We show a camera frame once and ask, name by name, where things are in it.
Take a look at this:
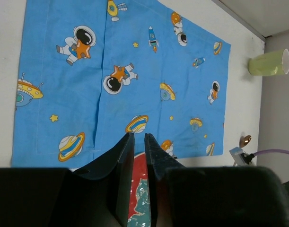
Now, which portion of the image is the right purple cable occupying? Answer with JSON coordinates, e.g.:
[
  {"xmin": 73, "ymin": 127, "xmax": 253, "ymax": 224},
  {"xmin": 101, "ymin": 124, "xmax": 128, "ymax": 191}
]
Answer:
[{"xmin": 253, "ymin": 148, "xmax": 289, "ymax": 158}]

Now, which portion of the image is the red and teal plate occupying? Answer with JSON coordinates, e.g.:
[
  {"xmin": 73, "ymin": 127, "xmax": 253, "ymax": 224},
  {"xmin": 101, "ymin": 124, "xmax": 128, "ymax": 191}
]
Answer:
[{"xmin": 127, "ymin": 153, "xmax": 151, "ymax": 227}]

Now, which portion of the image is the copper spoon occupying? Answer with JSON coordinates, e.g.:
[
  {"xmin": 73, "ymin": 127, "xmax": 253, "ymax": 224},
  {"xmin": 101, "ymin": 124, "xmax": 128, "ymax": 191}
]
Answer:
[{"xmin": 239, "ymin": 135, "xmax": 252, "ymax": 148}]

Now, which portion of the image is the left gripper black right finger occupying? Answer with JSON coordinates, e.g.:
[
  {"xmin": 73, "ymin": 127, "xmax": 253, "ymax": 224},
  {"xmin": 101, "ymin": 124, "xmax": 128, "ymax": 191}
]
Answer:
[{"xmin": 144, "ymin": 133, "xmax": 185, "ymax": 227}]

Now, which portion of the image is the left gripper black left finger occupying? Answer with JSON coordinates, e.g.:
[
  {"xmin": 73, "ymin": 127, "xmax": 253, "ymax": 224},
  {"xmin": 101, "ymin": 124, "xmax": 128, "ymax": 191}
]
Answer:
[{"xmin": 73, "ymin": 133, "xmax": 134, "ymax": 227}]

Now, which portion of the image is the blue space-print cloth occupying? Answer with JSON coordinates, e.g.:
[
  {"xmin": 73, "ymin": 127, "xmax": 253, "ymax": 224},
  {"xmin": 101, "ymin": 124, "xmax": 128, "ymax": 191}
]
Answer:
[{"xmin": 11, "ymin": 0, "xmax": 231, "ymax": 168}]

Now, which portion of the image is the pale yellow mug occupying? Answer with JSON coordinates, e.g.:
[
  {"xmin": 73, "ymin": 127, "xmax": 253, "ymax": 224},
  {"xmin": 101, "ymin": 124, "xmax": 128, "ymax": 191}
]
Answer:
[{"xmin": 248, "ymin": 49, "xmax": 289, "ymax": 76}]

